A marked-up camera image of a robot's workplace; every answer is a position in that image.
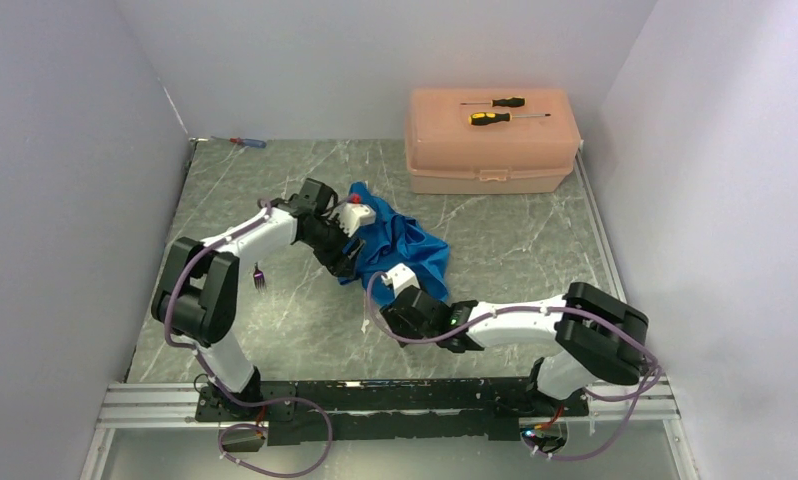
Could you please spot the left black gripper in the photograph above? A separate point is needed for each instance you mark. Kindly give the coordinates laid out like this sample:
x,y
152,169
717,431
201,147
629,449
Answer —
x,y
339,263

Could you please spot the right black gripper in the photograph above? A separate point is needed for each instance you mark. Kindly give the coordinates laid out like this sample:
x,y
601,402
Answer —
x,y
399,324

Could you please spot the blue cloth napkin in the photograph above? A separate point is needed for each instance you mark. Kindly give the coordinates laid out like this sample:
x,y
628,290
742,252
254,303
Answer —
x,y
394,238

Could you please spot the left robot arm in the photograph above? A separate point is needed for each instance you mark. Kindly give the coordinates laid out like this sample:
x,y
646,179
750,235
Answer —
x,y
196,294

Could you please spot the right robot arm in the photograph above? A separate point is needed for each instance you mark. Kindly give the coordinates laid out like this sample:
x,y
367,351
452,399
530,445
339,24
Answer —
x,y
588,334

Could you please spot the purple fork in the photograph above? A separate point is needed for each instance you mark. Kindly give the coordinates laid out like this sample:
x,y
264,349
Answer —
x,y
258,278

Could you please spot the blue red screwdriver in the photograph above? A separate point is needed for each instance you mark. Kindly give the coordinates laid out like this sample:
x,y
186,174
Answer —
x,y
244,142

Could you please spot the peach plastic toolbox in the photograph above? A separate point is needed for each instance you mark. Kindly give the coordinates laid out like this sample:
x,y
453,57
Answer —
x,y
446,155

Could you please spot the yellow black screwdriver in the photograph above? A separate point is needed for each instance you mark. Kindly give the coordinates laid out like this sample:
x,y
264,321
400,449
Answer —
x,y
490,118

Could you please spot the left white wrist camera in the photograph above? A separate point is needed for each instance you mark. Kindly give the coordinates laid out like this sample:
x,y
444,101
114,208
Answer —
x,y
352,216

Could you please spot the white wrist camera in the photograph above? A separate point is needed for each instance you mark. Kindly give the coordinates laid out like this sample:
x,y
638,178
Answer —
x,y
352,216
400,278

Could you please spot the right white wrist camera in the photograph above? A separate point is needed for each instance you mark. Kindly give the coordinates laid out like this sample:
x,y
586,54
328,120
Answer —
x,y
400,278

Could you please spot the small black-handled screwdriver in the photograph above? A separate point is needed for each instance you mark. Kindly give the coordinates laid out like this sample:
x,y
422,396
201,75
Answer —
x,y
510,102

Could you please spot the aluminium frame rail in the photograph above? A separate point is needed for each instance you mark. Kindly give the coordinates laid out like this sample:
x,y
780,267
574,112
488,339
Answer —
x,y
174,406

